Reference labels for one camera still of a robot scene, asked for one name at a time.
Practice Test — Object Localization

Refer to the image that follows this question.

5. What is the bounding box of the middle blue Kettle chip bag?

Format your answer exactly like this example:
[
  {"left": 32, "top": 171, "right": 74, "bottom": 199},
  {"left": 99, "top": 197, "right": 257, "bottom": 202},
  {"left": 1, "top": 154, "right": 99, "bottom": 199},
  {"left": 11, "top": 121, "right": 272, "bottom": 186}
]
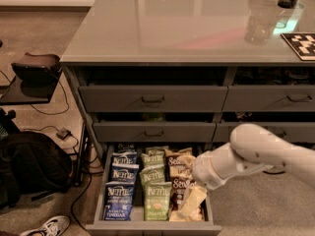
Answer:
[{"left": 111, "top": 163, "right": 139, "bottom": 183}]

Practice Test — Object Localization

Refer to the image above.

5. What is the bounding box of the top left grey drawer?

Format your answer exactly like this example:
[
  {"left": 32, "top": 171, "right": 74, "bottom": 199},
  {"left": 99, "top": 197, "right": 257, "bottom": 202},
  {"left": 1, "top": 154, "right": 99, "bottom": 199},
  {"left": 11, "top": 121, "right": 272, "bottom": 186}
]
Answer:
[{"left": 79, "top": 86, "right": 227, "bottom": 112}]

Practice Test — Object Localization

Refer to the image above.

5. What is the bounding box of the rearmost dark blue chip bag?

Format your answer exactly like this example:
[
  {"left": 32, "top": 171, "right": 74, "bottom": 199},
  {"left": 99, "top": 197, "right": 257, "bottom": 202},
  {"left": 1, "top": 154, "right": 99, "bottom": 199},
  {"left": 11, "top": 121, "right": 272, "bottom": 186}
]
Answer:
[{"left": 117, "top": 144, "right": 136, "bottom": 152}]

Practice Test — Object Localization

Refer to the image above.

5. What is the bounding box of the front blue Kettle chip bag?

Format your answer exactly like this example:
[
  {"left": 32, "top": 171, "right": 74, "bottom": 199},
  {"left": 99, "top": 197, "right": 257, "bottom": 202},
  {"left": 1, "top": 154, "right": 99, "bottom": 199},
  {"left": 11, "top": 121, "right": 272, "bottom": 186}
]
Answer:
[{"left": 103, "top": 182, "right": 134, "bottom": 221}]

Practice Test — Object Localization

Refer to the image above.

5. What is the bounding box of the black device on side table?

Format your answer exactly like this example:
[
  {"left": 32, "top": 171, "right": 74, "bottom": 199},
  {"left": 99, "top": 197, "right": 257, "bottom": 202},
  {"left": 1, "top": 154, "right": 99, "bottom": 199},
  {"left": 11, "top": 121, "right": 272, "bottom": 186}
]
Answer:
[{"left": 12, "top": 52, "right": 61, "bottom": 85}]

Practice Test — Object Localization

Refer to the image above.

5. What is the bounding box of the front brown sea salt bag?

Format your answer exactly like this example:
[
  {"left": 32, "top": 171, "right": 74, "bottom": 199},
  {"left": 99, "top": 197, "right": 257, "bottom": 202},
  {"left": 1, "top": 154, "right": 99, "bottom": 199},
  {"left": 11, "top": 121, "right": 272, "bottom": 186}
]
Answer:
[{"left": 169, "top": 178, "right": 204, "bottom": 222}]

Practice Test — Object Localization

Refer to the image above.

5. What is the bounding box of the black white marker board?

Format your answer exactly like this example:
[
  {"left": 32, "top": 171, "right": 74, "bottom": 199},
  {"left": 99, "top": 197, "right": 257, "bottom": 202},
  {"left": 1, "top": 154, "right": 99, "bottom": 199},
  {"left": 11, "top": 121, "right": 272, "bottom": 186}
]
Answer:
[{"left": 281, "top": 32, "right": 315, "bottom": 61}]

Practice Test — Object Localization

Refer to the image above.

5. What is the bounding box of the black backpack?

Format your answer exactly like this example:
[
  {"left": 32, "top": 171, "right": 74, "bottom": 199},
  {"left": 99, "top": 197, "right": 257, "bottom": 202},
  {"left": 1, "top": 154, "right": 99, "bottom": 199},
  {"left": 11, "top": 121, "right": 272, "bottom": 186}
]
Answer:
[{"left": 0, "top": 131, "right": 73, "bottom": 208}]

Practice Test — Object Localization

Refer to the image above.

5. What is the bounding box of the black floor cable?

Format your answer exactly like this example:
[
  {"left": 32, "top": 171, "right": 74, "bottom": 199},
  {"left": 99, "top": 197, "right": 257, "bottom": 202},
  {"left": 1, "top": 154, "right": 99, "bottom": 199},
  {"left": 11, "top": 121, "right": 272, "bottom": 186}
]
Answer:
[{"left": 69, "top": 138, "right": 99, "bottom": 231}]

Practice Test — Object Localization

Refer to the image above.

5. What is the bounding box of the middle green chip bag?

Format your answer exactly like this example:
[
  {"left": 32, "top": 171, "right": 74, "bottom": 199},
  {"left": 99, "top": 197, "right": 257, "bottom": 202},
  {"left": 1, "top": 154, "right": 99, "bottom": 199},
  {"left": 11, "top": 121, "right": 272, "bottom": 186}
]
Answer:
[{"left": 140, "top": 165, "right": 165, "bottom": 186}]

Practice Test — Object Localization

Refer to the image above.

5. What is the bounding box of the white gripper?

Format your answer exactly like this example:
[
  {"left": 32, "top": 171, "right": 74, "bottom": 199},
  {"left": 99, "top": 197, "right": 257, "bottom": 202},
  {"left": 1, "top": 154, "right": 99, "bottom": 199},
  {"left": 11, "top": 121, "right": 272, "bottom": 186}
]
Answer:
[{"left": 177, "top": 151, "right": 225, "bottom": 218}]

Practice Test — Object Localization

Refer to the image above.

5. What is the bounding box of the brown sea salt bag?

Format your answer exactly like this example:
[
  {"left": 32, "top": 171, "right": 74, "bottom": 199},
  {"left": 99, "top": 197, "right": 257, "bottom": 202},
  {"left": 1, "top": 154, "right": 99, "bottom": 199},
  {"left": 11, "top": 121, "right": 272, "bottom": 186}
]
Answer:
[
  {"left": 165, "top": 147, "right": 192, "bottom": 179},
  {"left": 169, "top": 178, "right": 204, "bottom": 222}
]

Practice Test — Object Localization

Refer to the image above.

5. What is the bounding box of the open bottom left drawer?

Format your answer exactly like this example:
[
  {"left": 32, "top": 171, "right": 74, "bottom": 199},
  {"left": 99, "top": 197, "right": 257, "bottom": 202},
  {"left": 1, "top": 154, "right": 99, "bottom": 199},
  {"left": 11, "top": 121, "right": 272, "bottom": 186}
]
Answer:
[{"left": 86, "top": 145, "right": 221, "bottom": 236}]

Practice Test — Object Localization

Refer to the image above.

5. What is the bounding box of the top right grey drawer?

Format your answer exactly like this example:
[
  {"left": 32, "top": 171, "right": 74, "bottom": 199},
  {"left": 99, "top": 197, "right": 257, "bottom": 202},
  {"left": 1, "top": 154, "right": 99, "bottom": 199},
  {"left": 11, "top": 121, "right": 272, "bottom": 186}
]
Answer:
[{"left": 222, "top": 86, "right": 315, "bottom": 112}]

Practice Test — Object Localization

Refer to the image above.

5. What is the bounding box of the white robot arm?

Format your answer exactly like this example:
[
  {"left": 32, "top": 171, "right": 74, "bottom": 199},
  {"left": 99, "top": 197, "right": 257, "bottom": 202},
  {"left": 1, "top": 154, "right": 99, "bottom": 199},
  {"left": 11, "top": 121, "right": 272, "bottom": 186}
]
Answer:
[{"left": 177, "top": 123, "right": 315, "bottom": 219}]

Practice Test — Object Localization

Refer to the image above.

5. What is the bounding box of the green jalapeno chip bag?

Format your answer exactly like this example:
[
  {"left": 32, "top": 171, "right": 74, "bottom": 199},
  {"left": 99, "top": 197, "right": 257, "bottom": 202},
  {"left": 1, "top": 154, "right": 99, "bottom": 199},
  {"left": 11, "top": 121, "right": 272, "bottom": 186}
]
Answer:
[{"left": 144, "top": 182, "right": 171, "bottom": 221}]

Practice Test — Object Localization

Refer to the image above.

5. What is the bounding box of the middle left grey drawer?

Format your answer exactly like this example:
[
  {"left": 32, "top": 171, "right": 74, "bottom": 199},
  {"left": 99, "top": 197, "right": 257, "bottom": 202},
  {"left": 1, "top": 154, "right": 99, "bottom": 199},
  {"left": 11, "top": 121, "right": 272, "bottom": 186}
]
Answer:
[{"left": 93, "top": 121, "right": 216, "bottom": 143}]

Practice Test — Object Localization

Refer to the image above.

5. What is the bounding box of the black power adapter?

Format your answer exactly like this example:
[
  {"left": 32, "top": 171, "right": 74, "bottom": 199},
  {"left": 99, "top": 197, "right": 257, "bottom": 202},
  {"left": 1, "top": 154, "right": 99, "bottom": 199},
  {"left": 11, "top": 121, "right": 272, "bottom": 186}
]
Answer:
[{"left": 56, "top": 128, "right": 71, "bottom": 140}]

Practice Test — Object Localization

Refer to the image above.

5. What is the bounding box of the grey drawer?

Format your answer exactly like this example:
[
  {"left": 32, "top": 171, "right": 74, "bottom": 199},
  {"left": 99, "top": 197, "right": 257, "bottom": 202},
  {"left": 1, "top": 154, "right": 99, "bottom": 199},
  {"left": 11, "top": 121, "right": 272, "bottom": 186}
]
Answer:
[
  {"left": 222, "top": 86, "right": 315, "bottom": 112},
  {"left": 79, "top": 86, "right": 227, "bottom": 112},
  {"left": 93, "top": 121, "right": 216, "bottom": 143},
  {"left": 213, "top": 122, "right": 315, "bottom": 143}
]

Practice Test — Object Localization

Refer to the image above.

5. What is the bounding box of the back brown sea salt bag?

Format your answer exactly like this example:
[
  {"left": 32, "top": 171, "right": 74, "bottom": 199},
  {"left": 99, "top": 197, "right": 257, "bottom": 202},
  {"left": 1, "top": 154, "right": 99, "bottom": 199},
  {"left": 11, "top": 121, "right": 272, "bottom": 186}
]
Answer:
[{"left": 165, "top": 147, "right": 192, "bottom": 179}]

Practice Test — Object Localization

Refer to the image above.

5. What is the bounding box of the grey counter cabinet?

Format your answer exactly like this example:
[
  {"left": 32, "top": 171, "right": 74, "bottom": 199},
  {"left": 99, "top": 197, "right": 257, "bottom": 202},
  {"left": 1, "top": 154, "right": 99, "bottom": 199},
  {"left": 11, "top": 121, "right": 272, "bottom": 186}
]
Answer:
[{"left": 62, "top": 0, "right": 315, "bottom": 159}]

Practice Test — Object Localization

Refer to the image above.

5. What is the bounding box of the middle right grey drawer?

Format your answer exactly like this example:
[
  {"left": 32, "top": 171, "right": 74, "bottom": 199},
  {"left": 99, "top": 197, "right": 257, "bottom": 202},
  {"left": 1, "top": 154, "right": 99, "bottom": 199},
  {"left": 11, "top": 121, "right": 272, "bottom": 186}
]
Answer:
[{"left": 213, "top": 122, "right": 315, "bottom": 143}]

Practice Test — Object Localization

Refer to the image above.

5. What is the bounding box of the back green chip bag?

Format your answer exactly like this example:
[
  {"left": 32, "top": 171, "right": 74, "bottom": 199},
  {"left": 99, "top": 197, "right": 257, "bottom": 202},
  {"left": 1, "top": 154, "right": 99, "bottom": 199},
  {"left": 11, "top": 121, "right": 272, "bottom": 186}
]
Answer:
[{"left": 141, "top": 147, "right": 167, "bottom": 167}]

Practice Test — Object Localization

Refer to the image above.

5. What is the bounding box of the white sneaker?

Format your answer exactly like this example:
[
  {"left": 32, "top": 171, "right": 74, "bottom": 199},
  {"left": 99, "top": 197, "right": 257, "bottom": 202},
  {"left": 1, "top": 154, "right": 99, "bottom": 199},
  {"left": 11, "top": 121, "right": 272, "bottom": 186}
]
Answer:
[{"left": 19, "top": 215, "right": 71, "bottom": 236}]

